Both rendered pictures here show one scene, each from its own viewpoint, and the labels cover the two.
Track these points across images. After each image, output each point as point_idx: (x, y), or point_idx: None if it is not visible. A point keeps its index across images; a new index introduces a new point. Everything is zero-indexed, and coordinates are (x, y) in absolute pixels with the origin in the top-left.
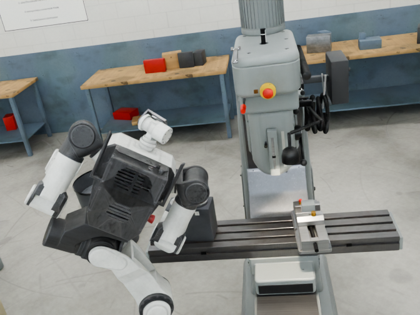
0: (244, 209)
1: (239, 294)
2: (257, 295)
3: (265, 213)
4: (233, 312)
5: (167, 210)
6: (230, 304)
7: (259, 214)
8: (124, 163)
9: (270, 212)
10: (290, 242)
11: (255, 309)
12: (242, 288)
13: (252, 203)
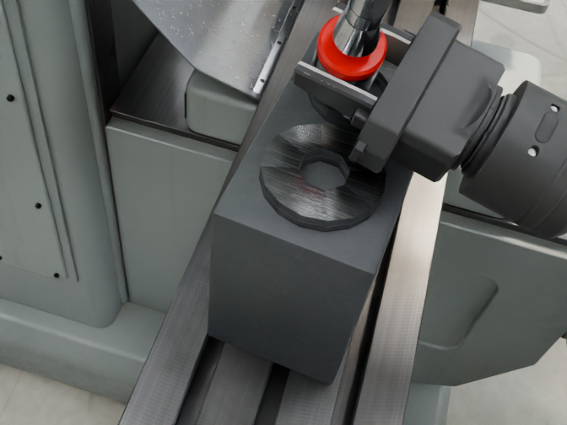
0: (25, 107)
1: (2, 384)
2: (504, 220)
3: (214, 28)
4: (67, 422)
5: (380, 262)
6: (29, 422)
7: (207, 44)
8: None
9: (218, 13)
10: (477, 12)
11: (541, 247)
12: (32, 355)
13: (164, 24)
